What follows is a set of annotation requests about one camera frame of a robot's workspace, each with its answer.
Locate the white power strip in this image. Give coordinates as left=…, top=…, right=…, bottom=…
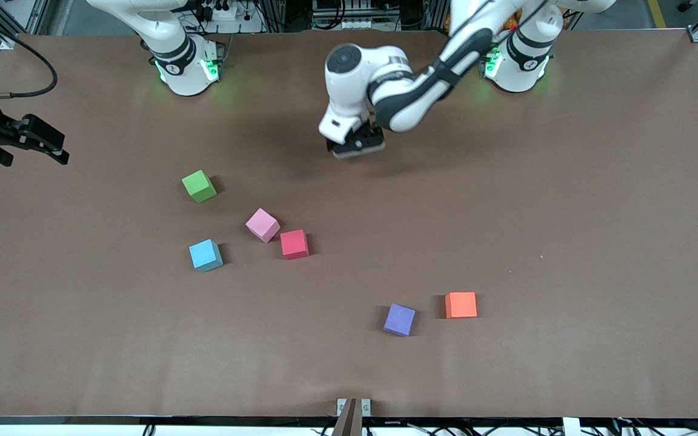
left=313, top=15, right=398, bottom=31
left=194, top=0, right=253, bottom=22

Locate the brown table cover sheet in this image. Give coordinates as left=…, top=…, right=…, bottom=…
left=0, top=29, right=698, bottom=418

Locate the orange foam block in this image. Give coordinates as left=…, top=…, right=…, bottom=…
left=445, top=292, right=478, bottom=319

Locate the light purple foam block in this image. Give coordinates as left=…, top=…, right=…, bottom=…
left=383, top=303, right=416, bottom=337

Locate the blue foam block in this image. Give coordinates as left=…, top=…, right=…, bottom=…
left=189, top=239, right=224, bottom=273

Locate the brown wooden bar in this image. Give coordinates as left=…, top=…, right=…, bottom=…
left=332, top=398, right=357, bottom=436

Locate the small metal table bracket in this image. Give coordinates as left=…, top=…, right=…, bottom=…
left=336, top=398, right=371, bottom=417

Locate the red foam block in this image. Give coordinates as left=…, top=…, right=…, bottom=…
left=280, top=229, right=310, bottom=260

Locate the pink foam block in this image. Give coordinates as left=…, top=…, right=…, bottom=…
left=245, top=208, right=281, bottom=243

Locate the green foam block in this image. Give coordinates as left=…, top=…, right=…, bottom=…
left=181, top=170, right=218, bottom=203

